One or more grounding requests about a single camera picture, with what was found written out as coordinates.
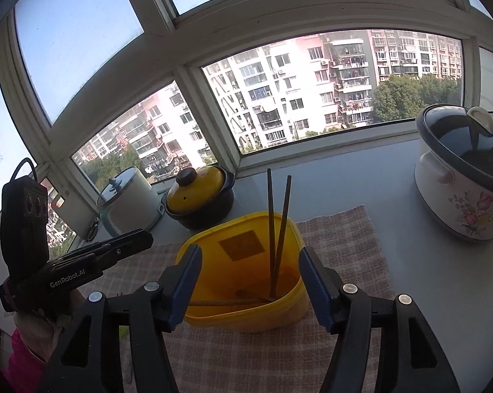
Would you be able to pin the person's left hand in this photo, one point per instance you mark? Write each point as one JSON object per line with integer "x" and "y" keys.
{"x": 37, "y": 331}

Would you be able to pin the pink checkered cloth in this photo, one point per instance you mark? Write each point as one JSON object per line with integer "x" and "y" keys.
{"x": 340, "y": 233}

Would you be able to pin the apartment buildings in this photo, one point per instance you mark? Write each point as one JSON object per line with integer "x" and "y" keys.
{"x": 295, "y": 90}

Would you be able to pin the white window frame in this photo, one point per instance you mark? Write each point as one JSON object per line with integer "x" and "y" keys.
{"x": 312, "y": 14}

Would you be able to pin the black clay pot yellow lid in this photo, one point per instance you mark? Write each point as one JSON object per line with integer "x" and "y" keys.
{"x": 205, "y": 208}

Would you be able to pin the white pot with glass lid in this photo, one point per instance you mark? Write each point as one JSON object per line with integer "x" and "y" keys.
{"x": 136, "y": 200}

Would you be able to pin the yellow plastic container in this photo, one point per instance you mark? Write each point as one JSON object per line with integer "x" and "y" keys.
{"x": 238, "y": 315}

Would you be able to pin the red-tipped wooden chopstick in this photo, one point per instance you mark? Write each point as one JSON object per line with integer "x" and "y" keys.
{"x": 282, "y": 221}
{"x": 270, "y": 221}

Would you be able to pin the floral white rice cooker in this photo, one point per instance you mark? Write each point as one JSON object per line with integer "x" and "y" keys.
{"x": 455, "y": 196}

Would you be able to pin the green trees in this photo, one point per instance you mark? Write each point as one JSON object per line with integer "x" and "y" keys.
{"x": 410, "y": 94}

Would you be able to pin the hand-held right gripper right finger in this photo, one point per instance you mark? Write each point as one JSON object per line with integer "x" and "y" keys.
{"x": 316, "y": 286}

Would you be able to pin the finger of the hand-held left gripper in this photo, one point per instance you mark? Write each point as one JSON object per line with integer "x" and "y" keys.
{"x": 86, "y": 258}
{"x": 134, "y": 240}

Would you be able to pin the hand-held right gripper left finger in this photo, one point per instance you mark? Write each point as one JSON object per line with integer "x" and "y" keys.
{"x": 187, "y": 282}

